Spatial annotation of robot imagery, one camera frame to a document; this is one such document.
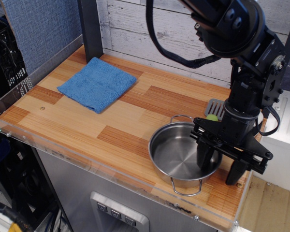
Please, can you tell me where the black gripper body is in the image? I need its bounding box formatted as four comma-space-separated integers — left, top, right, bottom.
190, 100, 273, 174

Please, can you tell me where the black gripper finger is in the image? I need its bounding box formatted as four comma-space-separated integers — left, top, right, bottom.
197, 143, 215, 174
225, 160, 247, 185

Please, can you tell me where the stainless steel pot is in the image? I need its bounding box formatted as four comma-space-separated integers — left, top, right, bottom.
148, 115, 222, 197

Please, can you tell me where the blue cloth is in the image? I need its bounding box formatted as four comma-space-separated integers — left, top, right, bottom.
57, 58, 137, 114

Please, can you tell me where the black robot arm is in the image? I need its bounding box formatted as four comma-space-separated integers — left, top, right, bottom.
184, 0, 286, 185

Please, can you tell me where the grey green toy spatula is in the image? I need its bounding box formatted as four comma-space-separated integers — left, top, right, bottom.
204, 99, 225, 121

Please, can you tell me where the white ribbed appliance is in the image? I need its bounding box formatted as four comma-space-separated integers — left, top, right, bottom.
253, 91, 290, 191

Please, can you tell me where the silver dispenser button panel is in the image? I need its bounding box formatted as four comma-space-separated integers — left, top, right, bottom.
90, 191, 150, 232

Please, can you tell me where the clear acrylic table guard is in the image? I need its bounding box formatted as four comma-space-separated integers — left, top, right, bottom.
0, 33, 268, 232

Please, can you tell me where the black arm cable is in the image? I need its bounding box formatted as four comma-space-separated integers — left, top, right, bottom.
145, 0, 223, 70

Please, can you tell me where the dark right vertical post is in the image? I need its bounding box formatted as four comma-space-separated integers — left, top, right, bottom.
258, 0, 290, 63

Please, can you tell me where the dark vertical post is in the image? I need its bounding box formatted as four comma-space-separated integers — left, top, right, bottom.
258, 0, 290, 63
77, 0, 103, 63

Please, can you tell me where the dark left vertical post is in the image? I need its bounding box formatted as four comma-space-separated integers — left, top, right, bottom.
77, 0, 103, 63

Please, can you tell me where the yellow black cable bundle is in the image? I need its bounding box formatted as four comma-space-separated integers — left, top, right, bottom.
0, 203, 34, 232

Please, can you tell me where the black crate with cables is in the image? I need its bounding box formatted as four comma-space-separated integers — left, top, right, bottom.
0, 17, 28, 98

